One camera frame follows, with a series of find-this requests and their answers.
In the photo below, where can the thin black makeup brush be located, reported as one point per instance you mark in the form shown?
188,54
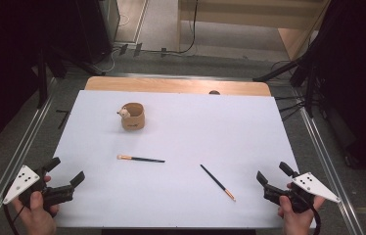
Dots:
217,181

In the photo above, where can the black tripod stand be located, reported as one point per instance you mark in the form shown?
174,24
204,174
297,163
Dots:
279,70

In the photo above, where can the person's left hand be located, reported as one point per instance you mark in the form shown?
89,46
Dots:
37,218

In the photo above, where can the wooden cup with animal figure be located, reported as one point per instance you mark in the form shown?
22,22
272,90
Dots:
133,123

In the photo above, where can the person's right hand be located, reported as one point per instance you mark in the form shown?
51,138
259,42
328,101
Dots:
298,223

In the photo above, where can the black curtain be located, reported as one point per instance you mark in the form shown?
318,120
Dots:
360,81
8,65

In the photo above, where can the white table mat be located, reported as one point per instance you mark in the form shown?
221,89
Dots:
177,130

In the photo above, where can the wooden table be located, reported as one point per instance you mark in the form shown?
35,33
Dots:
171,85

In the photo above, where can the aluminium floor rail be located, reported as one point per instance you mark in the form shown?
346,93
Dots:
328,169
14,160

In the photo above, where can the black makeup brush tan bristles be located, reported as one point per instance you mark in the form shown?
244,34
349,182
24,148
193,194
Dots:
138,158

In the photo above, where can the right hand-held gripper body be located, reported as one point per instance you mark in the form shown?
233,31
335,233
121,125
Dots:
313,186

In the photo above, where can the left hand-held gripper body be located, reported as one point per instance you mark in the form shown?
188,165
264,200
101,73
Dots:
24,181

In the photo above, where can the light wooden furniture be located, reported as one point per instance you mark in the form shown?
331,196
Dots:
252,13

